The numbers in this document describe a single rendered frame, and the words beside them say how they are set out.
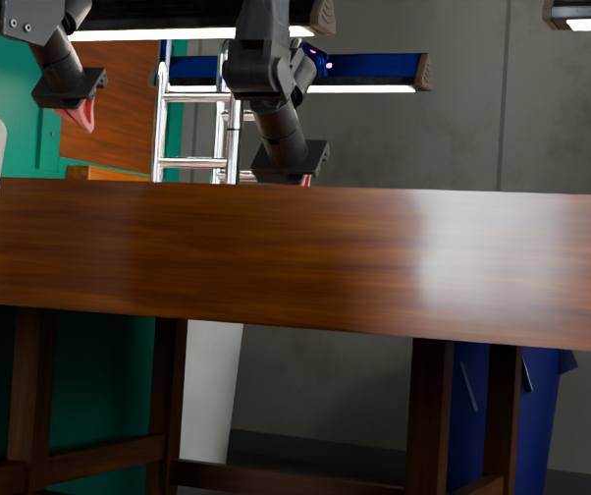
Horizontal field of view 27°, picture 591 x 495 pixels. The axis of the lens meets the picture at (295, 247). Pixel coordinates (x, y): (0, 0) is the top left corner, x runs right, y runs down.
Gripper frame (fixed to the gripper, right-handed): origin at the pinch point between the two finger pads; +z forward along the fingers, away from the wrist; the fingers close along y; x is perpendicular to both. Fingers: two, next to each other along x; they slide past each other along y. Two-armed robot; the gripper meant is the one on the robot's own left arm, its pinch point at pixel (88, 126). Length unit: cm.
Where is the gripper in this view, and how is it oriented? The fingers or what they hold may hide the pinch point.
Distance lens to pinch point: 194.7
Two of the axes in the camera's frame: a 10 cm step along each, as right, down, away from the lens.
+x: -2.9, 7.3, -6.2
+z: 2.4, 6.8, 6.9
